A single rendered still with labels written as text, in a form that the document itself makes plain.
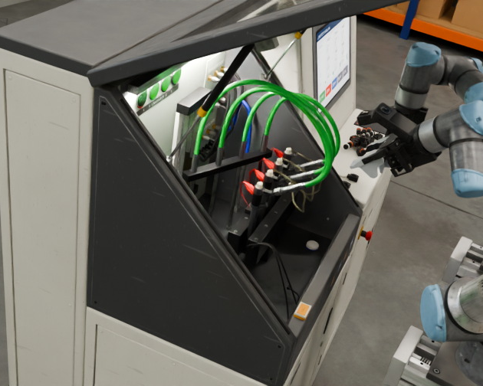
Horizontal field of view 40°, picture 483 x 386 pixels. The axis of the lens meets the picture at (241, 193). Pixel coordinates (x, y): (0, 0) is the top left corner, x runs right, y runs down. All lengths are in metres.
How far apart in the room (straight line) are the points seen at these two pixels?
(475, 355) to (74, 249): 1.01
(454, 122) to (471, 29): 5.72
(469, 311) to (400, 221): 2.67
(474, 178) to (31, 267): 1.19
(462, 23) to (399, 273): 4.01
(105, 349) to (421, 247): 2.30
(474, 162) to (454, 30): 5.65
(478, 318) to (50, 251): 1.09
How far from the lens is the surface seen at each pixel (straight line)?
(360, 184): 2.28
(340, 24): 2.47
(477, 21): 7.15
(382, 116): 1.56
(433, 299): 1.43
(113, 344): 1.95
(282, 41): 2.07
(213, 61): 2.03
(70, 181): 1.70
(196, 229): 1.56
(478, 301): 1.35
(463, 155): 1.44
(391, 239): 3.85
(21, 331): 2.15
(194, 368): 1.84
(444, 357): 1.64
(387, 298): 3.43
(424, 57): 1.69
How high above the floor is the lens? 2.10
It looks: 32 degrees down
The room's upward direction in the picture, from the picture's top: 10 degrees clockwise
